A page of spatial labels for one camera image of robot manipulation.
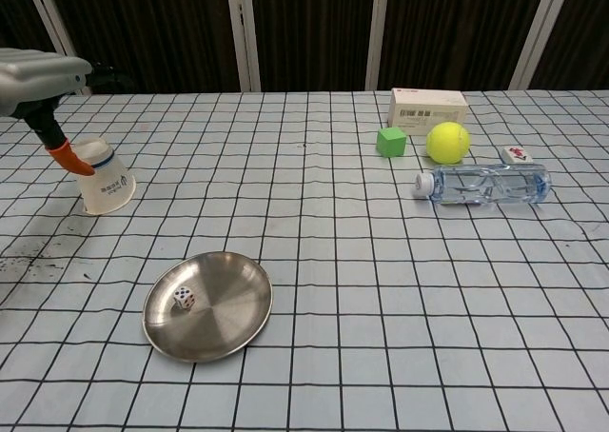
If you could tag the white cardboard medicine box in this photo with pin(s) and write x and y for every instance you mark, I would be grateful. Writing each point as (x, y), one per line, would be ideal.
(426, 111)

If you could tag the white paper cup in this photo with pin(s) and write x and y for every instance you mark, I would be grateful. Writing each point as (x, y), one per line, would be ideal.
(109, 189)

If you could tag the clear plastic water bottle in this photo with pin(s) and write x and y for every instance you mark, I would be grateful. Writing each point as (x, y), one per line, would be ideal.
(490, 184)

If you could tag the green cube block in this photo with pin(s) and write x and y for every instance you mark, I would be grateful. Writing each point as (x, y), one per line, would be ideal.
(391, 143)

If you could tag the small white die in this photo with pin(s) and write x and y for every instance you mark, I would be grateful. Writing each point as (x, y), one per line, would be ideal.
(183, 298)

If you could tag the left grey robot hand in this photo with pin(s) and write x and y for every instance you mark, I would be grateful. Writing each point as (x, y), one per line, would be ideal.
(33, 80)

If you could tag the round metal plate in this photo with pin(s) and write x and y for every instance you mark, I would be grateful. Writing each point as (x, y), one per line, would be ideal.
(223, 318)

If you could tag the yellow tennis ball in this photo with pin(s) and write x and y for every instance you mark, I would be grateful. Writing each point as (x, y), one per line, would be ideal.
(448, 143)

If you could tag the light blue checked tablecloth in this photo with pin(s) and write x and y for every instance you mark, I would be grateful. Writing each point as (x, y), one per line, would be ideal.
(380, 284)

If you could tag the grey aluminium frame post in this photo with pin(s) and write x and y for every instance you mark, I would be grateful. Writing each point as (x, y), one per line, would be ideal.
(57, 37)
(537, 32)
(243, 32)
(378, 32)

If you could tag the white mahjong tile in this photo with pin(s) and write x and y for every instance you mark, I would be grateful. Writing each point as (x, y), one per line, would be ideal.
(516, 154)

